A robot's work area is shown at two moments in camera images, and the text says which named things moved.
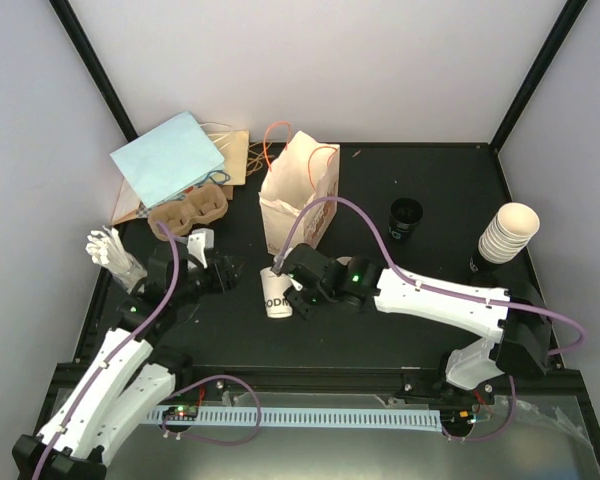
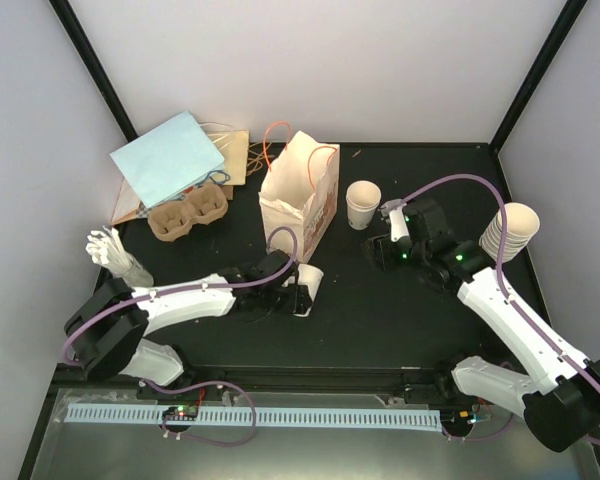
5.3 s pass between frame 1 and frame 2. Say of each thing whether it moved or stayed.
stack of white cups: stayed
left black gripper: moved
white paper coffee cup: moved
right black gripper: moved
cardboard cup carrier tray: stayed
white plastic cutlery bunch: stayed
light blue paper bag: stayed
